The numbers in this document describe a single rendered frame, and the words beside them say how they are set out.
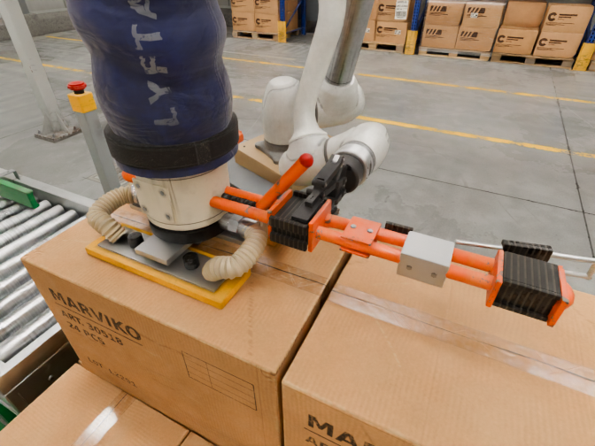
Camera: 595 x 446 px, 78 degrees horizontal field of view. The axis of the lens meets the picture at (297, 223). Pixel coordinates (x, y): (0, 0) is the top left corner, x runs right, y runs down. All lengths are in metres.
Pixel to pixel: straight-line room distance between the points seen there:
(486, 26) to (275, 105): 6.46
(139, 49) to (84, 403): 0.86
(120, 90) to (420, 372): 0.59
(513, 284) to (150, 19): 0.58
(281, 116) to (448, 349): 0.97
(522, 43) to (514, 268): 7.18
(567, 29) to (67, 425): 7.64
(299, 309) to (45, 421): 0.73
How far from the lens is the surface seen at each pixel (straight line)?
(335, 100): 1.37
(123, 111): 0.61
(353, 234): 0.58
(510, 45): 7.69
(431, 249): 0.58
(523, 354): 0.70
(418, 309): 0.69
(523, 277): 0.58
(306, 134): 0.92
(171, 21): 0.57
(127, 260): 0.79
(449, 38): 7.67
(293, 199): 0.66
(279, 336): 0.62
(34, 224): 1.89
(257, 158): 1.44
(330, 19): 0.96
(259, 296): 0.68
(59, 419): 1.15
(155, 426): 1.05
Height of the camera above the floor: 1.44
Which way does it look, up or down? 36 degrees down
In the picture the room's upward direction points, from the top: straight up
